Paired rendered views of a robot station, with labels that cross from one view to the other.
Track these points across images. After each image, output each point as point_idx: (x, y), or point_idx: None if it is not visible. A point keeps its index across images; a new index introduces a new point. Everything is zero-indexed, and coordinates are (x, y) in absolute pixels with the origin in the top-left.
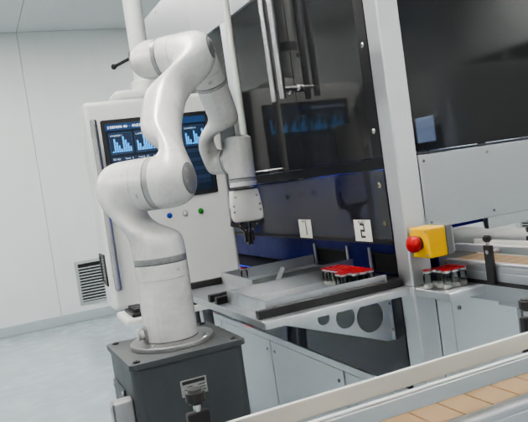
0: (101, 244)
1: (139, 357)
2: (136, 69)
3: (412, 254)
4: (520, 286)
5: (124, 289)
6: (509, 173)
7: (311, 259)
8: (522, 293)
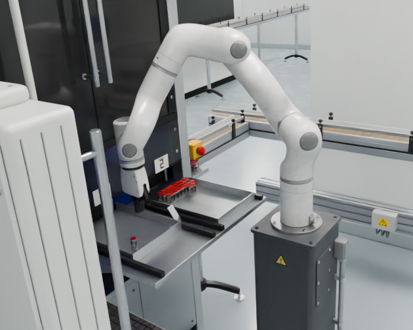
0: (92, 327)
1: (328, 219)
2: (248, 55)
3: (195, 158)
4: (203, 155)
5: None
6: None
7: None
8: (204, 158)
